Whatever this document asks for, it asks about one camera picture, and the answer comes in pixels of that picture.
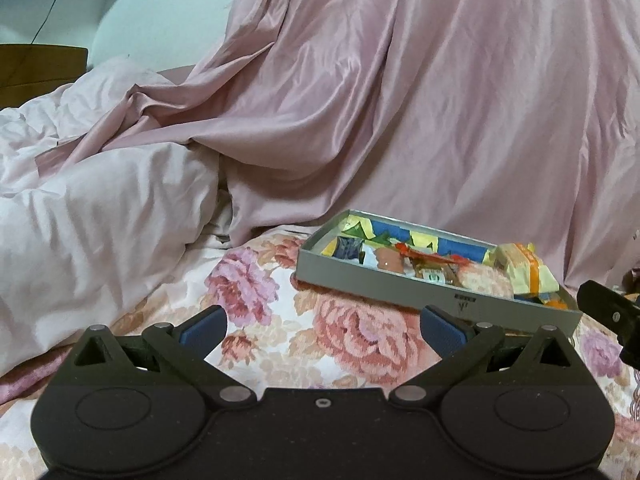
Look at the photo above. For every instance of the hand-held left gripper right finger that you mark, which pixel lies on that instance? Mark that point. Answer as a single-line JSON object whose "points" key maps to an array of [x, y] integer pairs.
{"points": [[441, 331]]}

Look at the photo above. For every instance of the wooden headboard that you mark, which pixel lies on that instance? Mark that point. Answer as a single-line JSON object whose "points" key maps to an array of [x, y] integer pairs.
{"points": [[35, 75]]}

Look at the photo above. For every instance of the yellow orange cake packet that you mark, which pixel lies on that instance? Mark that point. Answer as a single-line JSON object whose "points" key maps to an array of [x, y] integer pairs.
{"points": [[525, 270]]}

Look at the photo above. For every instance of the grey shallow cardboard box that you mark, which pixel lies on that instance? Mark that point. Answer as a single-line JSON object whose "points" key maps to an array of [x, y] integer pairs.
{"points": [[360, 280]]}

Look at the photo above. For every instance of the pink satin sheet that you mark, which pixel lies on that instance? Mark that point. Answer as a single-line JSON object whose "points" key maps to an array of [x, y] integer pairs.
{"points": [[400, 85]]}

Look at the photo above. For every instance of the pale pink duvet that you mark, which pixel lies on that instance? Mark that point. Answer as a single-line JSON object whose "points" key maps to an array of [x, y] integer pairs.
{"points": [[100, 210]]}

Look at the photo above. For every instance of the light blue sausage packet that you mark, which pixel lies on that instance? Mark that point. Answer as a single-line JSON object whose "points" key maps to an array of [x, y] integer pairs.
{"points": [[389, 259]]}

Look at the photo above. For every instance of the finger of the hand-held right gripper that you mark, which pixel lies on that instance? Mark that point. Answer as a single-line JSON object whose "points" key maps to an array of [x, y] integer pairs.
{"points": [[602, 302]]}

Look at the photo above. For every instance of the floral bed sheet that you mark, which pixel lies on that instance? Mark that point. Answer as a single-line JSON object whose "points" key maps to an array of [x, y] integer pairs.
{"points": [[280, 320]]}

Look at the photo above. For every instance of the round rice cracker packet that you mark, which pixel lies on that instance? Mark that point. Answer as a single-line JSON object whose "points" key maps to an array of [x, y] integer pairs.
{"points": [[484, 277]]}

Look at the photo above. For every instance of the red dried tofu packet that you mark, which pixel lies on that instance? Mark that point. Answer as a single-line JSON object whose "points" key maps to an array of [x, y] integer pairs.
{"points": [[430, 256]]}

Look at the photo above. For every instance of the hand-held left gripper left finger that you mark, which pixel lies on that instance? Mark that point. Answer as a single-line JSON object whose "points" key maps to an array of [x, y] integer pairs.
{"points": [[200, 332]]}

